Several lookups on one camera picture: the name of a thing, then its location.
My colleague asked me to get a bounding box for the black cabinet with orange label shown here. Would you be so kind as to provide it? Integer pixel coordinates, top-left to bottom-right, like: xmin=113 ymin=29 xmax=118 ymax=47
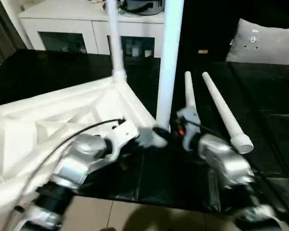
xmin=177 ymin=0 xmax=239 ymax=63

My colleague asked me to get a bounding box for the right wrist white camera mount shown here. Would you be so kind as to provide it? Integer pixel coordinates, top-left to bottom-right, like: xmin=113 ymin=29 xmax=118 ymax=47
xmin=176 ymin=107 xmax=201 ymax=152

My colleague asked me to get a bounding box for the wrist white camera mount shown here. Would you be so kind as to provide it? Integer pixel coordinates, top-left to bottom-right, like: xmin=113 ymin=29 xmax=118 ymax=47
xmin=105 ymin=121 xmax=141 ymax=162
xmin=176 ymin=107 xmax=201 ymax=152

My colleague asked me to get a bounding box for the white plastic table top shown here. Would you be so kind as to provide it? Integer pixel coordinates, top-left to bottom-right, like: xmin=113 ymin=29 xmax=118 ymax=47
xmin=0 ymin=74 xmax=170 ymax=215

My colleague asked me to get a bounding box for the white plastic table leg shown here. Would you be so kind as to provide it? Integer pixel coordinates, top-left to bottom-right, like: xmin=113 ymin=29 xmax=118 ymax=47
xmin=201 ymin=71 xmax=254 ymax=155
xmin=156 ymin=0 xmax=185 ymax=132
xmin=184 ymin=71 xmax=198 ymax=114
xmin=105 ymin=0 xmax=129 ymax=84

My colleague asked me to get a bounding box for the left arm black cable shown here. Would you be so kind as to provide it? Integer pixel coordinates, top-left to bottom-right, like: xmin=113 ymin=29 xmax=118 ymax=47
xmin=11 ymin=118 xmax=126 ymax=218

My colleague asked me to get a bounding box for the white sideboard with glass doors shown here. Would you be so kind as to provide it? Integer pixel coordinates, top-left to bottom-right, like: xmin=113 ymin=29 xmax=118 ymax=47
xmin=18 ymin=0 xmax=166 ymax=59

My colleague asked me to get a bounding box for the grey curtain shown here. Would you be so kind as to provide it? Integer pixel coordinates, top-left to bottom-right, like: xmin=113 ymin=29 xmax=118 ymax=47
xmin=0 ymin=0 xmax=27 ymax=65

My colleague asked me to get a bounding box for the black work surface mat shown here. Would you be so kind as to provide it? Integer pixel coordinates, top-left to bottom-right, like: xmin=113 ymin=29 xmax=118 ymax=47
xmin=0 ymin=49 xmax=289 ymax=215

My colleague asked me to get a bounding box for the grey pillow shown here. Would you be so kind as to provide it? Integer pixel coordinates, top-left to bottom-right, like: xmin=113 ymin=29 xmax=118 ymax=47
xmin=225 ymin=18 xmax=289 ymax=66

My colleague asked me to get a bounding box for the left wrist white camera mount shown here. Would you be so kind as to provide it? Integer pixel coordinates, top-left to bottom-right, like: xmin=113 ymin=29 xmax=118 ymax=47
xmin=105 ymin=121 xmax=141 ymax=162

